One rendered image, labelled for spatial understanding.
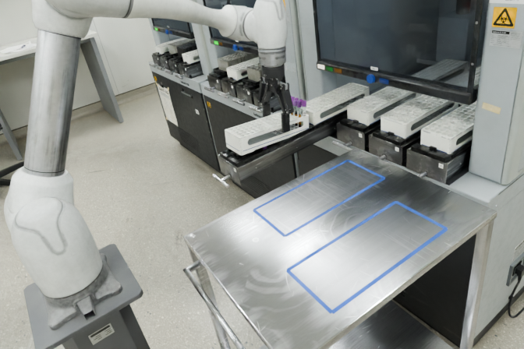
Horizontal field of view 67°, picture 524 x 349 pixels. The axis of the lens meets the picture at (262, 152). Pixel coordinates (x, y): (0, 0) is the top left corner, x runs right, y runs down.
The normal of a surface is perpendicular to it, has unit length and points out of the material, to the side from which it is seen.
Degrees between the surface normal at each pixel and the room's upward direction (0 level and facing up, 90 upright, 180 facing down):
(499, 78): 90
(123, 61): 90
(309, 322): 0
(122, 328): 90
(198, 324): 0
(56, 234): 70
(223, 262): 0
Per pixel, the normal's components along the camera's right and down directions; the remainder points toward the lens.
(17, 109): 0.57, 0.32
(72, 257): 0.77, 0.15
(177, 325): -0.15, -0.86
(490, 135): -0.81, 0.39
